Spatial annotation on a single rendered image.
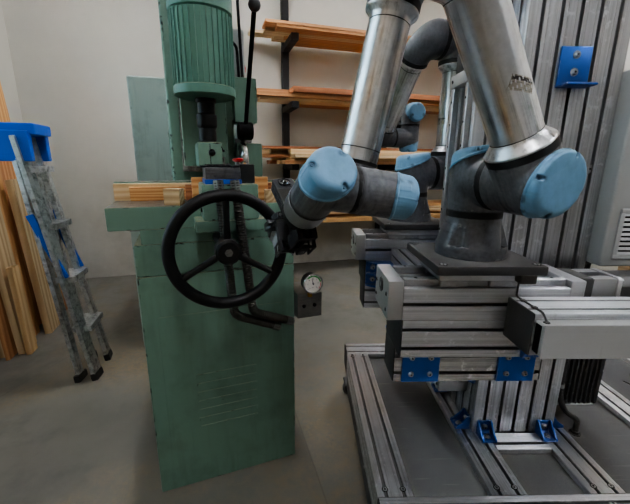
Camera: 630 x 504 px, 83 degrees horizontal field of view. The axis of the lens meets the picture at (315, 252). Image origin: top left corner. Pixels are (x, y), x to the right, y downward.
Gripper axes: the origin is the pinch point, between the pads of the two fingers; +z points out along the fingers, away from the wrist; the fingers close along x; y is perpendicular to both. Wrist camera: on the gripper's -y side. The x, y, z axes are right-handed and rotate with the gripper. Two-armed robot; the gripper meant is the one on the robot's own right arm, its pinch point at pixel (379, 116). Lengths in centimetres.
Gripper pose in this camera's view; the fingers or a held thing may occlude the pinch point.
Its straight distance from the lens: 189.7
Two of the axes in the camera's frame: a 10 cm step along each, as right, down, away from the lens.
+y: 1.2, 9.5, 2.8
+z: -2.7, -2.4, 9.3
